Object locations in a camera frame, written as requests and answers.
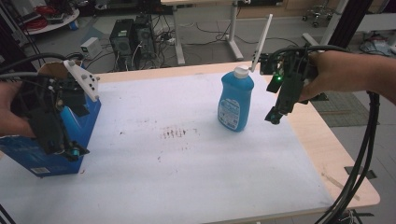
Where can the small white box device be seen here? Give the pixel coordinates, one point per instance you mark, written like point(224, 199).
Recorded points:
point(91, 47)

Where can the white desk with legs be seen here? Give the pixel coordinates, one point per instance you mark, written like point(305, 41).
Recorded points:
point(232, 31)

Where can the light blue cloth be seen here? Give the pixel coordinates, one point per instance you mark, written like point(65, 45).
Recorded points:
point(376, 46)

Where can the office chair wheel base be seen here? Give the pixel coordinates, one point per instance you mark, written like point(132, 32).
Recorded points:
point(318, 14)

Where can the black tape strip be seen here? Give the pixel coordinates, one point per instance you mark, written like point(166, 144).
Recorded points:
point(361, 172)

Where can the blue cardboard box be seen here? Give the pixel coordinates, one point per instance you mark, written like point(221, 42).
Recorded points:
point(79, 127)

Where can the round white table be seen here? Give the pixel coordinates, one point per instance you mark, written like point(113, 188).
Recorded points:
point(59, 21)

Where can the person's right hand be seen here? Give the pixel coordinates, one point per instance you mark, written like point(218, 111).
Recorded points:
point(323, 74)

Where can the slim black computer tower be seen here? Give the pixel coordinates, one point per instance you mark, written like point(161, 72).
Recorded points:
point(145, 37)

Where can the white metal stand leg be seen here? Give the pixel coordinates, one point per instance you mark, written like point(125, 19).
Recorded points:
point(330, 29)

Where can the person's left hand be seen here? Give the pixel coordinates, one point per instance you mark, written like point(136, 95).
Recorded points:
point(11, 121)

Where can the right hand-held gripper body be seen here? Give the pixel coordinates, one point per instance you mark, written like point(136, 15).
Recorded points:
point(291, 90)

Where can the large black computer tower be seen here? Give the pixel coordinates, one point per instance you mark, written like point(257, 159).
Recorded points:
point(122, 43)

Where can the white table mat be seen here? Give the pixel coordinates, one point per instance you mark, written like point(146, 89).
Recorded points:
point(174, 174)

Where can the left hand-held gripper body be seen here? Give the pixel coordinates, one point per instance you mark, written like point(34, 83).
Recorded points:
point(46, 102)

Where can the blue detergent bottle white cap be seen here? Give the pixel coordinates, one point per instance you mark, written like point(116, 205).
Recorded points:
point(235, 102)

